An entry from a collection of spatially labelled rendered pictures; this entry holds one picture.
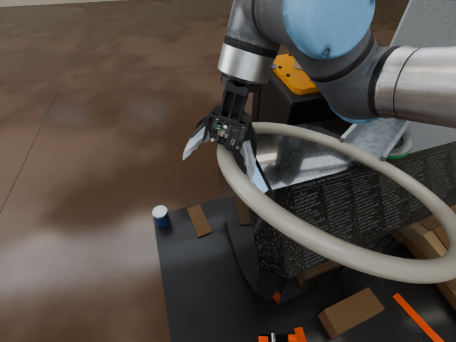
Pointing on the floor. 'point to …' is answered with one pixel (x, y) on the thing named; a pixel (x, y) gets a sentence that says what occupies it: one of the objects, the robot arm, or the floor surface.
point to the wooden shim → (199, 220)
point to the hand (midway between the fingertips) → (217, 169)
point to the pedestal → (288, 105)
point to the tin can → (161, 216)
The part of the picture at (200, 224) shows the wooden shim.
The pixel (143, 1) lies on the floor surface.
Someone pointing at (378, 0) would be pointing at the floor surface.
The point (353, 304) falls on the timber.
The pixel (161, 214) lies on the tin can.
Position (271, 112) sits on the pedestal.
